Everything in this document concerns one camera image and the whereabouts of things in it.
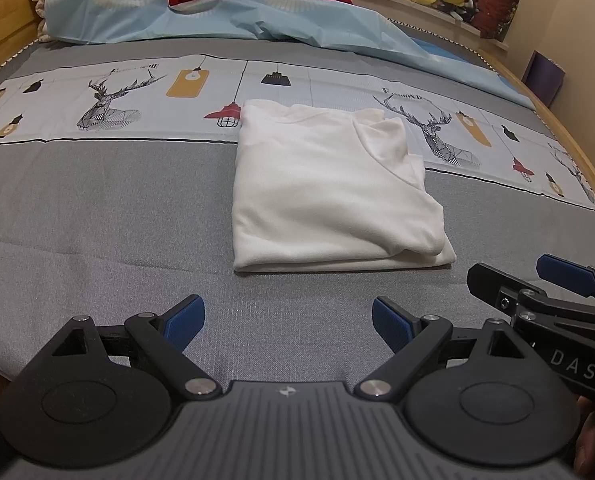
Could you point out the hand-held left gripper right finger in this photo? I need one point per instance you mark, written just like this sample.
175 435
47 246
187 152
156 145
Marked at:
390 322

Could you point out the light blue duvet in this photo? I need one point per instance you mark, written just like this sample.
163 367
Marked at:
277 20

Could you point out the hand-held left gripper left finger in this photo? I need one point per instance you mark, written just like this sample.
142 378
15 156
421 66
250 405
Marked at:
187 321

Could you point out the grey printed bed sheet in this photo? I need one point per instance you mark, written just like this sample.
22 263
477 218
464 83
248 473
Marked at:
102 210

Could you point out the white long-sleeved shirt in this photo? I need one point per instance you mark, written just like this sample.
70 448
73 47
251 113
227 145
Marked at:
317 200

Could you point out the dark red cushion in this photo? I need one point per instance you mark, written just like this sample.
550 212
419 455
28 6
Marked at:
495 7

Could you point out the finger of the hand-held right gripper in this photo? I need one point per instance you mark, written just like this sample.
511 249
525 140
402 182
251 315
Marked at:
487 280
565 272

